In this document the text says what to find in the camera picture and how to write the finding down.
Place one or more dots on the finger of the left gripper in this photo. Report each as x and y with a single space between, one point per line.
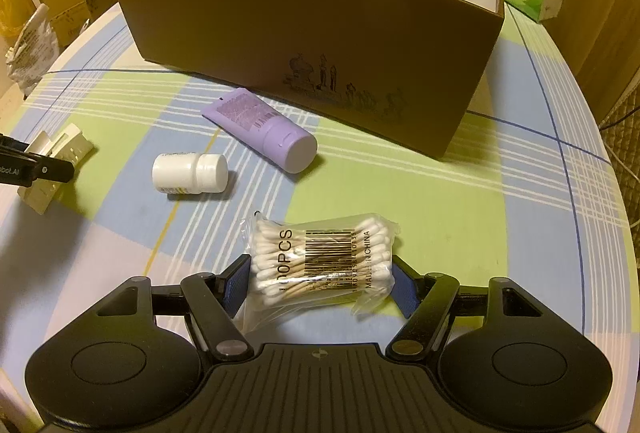
47 168

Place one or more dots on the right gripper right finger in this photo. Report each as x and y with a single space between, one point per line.
432 294

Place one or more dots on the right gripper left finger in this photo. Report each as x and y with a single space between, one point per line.
208 294

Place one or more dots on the white hair claw clip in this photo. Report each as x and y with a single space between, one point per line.
59 158

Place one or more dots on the cotton swabs plastic bag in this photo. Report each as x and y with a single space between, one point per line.
335 261

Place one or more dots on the white pill bottle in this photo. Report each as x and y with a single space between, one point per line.
190 173

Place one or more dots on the purple cream tube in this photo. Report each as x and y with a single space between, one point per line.
259 126

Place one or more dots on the plaid tablecloth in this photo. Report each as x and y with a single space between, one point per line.
526 190

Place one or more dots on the brown cardboard storage box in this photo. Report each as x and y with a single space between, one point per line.
404 70

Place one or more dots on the quilted olive chair cover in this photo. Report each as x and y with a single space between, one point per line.
620 133

